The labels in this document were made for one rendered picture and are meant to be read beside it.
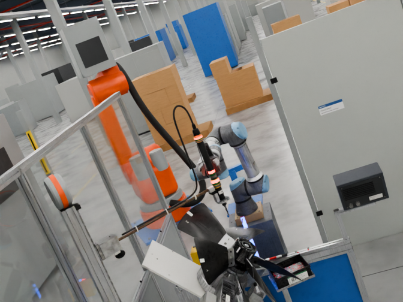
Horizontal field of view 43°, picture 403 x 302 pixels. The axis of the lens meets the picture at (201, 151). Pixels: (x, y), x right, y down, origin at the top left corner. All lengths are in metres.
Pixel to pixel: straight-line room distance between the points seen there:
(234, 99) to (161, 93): 2.08
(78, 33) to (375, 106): 3.55
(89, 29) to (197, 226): 4.07
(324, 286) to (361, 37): 2.02
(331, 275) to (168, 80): 7.76
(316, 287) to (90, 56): 4.09
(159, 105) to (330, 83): 6.70
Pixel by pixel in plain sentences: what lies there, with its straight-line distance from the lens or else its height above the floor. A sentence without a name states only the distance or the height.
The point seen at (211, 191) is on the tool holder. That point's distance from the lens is 2.59.
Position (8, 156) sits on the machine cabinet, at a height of 1.59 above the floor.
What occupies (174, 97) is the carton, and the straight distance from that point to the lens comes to 10.58.
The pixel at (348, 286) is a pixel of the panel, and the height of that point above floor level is 0.55.
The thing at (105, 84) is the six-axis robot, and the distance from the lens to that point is 6.45.
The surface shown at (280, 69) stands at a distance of 4.27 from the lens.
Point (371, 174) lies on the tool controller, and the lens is 2.97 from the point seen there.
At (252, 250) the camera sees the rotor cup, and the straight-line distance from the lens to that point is 2.64.
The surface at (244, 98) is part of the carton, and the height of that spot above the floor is 0.22.
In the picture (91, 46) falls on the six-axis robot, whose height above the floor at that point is 2.46.
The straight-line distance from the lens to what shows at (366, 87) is 4.38.
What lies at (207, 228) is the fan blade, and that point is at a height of 1.35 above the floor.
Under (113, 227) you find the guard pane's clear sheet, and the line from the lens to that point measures 3.07.
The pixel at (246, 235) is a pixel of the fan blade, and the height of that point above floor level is 1.18.
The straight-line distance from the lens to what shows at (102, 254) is 2.43.
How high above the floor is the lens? 2.37
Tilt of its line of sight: 14 degrees down
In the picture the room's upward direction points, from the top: 21 degrees counter-clockwise
